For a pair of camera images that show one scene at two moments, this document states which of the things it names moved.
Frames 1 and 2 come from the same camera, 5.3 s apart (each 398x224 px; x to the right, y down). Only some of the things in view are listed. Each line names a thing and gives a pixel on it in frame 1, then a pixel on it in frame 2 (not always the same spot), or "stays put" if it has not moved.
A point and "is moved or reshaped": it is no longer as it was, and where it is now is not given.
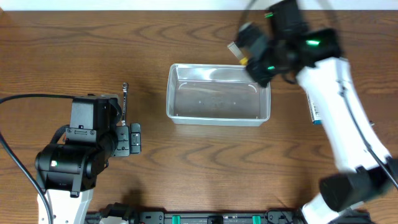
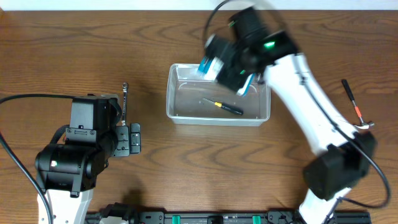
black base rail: x=163 y=217 stays put
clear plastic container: x=216 y=94 stays put
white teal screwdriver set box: x=316 y=117 is moved or reshaped
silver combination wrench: x=125 y=86 stays put
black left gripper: x=122 y=140 stays put
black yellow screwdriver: x=243 y=60 is moved or reshaped
